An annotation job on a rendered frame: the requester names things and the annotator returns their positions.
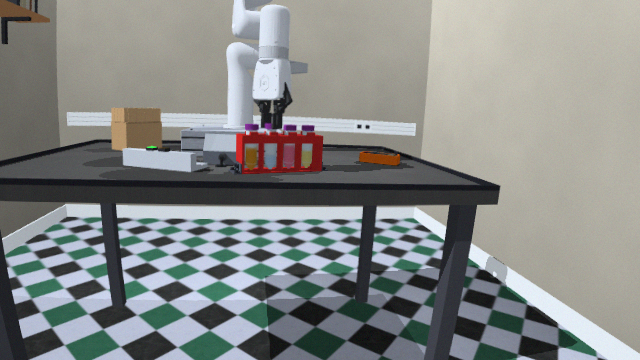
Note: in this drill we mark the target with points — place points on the orange digital multimeter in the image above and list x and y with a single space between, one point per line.
373 157

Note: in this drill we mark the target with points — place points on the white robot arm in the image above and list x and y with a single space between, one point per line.
272 28

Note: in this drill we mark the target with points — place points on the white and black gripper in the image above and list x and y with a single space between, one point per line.
268 87

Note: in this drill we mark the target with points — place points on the brown cardboard box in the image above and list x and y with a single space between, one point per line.
136 128

